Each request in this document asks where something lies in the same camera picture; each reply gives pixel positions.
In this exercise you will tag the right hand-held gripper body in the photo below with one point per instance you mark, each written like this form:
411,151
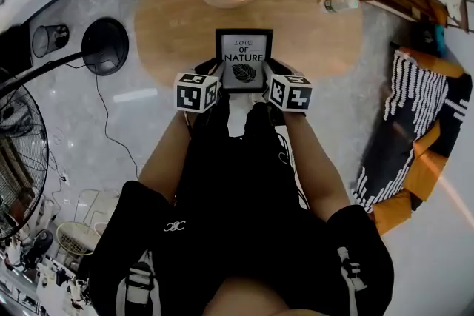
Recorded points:
292,94

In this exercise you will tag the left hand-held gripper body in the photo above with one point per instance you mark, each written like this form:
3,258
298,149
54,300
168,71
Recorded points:
192,94

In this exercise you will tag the black framed nature print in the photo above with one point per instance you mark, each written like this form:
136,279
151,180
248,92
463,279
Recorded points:
244,59

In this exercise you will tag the person's right forearm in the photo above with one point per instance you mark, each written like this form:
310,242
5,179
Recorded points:
314,166

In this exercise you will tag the person's left forearm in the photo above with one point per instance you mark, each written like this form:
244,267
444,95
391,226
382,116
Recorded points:
163,163

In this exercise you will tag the oval wooden table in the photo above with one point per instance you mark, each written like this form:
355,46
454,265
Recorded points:
174,22

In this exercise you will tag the black standing fan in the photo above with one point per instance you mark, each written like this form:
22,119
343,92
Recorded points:
105,48

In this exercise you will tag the clear plastic bottle green label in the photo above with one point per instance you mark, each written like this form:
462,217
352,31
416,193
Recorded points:
338,4

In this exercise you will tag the person's black clothing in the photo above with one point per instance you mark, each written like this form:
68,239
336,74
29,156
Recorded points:
237,225

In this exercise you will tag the teal small item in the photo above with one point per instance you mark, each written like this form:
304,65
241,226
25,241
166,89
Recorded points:
440,39

